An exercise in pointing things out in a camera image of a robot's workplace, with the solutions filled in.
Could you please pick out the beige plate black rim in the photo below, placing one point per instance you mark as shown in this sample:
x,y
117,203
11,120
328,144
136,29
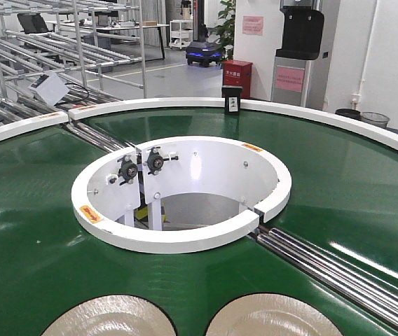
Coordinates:
x,y
270,314
113,315

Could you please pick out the black sensor box on rim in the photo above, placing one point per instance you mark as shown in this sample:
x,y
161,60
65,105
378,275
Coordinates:
x,y
232,97

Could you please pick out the red fire extinguisher cabinet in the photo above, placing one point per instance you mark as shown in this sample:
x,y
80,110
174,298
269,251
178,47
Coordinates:
x,y
238,73

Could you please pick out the black mobile robot blue light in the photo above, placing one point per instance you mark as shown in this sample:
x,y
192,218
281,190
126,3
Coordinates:
x,y
202,51

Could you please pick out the green potted plant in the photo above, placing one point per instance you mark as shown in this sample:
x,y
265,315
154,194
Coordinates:
x,y
226,29

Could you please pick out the white rolling cart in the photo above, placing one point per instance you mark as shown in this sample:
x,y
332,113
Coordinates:
x,y
181,33

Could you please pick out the metal roller rack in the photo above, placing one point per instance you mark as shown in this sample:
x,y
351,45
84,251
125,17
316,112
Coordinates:
x,y
76,56

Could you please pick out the white control box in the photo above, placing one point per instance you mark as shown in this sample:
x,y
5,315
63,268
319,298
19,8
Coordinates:
x,y
49,88

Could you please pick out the black water dispenser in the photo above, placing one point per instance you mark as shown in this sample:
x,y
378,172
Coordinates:
x,y
302,30

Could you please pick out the white outer conveyor rim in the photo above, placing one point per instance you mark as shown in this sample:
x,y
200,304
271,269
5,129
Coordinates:
x,y
290,113

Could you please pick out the steel conveyor rollers right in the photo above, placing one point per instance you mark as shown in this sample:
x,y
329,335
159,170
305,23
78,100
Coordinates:
x,y
366,290

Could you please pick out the pink wall notice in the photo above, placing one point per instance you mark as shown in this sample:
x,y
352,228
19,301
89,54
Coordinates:
x,y
252,25

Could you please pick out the wire mesh waste bin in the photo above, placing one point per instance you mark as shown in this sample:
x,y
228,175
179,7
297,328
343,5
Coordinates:
x,y
376,119

